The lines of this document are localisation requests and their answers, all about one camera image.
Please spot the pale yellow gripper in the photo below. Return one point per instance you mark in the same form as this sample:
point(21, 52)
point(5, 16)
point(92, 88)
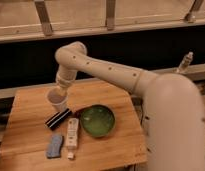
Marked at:
point(62, 90)

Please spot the translucent white cup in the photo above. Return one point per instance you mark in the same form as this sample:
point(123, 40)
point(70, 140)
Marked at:
point(57, 99)

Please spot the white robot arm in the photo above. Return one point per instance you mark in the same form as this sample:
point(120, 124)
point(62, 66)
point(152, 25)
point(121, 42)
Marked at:
point(173, 108)

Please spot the green ceramic bowl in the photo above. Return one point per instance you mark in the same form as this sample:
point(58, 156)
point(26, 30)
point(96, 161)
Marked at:
point(97, 120)

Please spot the black striped box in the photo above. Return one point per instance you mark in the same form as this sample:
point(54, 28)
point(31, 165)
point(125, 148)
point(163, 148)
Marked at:
point(57, 119)

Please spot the white remote controller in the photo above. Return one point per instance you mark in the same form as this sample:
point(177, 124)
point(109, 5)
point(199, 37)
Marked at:
point(72, 133)

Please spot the wooden cutting board table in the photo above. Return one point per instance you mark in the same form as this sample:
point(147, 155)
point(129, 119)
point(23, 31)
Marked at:
point(26, 137)

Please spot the blue sponge cloth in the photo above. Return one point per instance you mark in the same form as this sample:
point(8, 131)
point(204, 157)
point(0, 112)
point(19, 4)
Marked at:
point(54, 147)

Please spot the small white plug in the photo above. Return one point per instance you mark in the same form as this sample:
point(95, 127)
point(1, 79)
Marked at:
point(70, 156)

